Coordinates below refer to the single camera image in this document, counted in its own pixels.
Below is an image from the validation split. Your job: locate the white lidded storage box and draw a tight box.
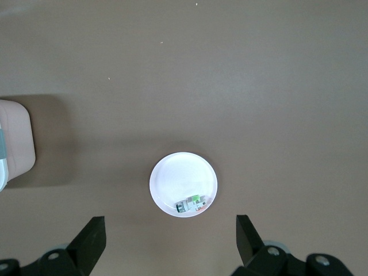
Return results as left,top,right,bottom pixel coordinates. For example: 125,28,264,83
0,99,36,192

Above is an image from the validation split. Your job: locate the green switch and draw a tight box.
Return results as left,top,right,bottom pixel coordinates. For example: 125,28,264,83
175,194,208,214

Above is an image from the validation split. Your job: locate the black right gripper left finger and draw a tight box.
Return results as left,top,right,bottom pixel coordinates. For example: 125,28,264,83
0,216,106,276

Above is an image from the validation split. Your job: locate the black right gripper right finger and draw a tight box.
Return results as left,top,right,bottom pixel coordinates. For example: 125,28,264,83
232,214,355,276

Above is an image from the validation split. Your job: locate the pink round plate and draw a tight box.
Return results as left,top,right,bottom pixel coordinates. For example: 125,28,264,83
149,151,219,218

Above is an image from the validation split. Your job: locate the brown table mat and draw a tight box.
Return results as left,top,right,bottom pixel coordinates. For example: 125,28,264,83
0,0,368,276

